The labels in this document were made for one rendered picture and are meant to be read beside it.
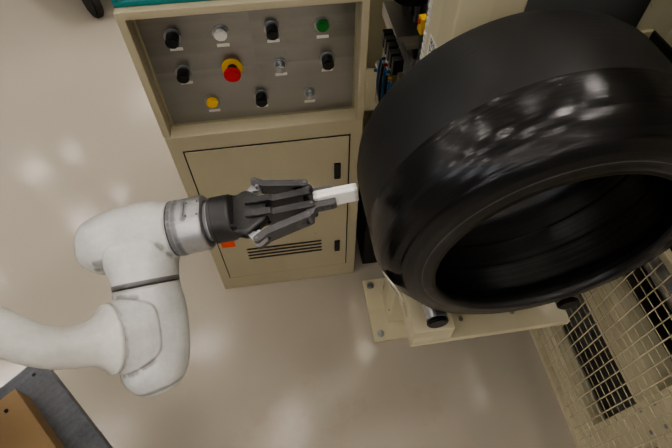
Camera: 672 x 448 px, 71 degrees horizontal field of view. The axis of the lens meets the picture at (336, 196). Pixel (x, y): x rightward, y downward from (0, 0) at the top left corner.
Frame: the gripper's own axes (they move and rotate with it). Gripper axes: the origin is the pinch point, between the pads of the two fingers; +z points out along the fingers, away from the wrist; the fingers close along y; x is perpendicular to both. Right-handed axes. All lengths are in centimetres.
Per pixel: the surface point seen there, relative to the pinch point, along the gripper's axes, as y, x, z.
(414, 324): -8.7, 37.9, 10.3
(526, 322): -10, 48, 36
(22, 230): 94, 103, -147
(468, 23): 26.2, -7.5, 29.0
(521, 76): 0.0, -17.1, 26.8
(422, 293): -11.7, 16.6, 11.0
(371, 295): 39, 123, 3
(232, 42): 56, 6, -18
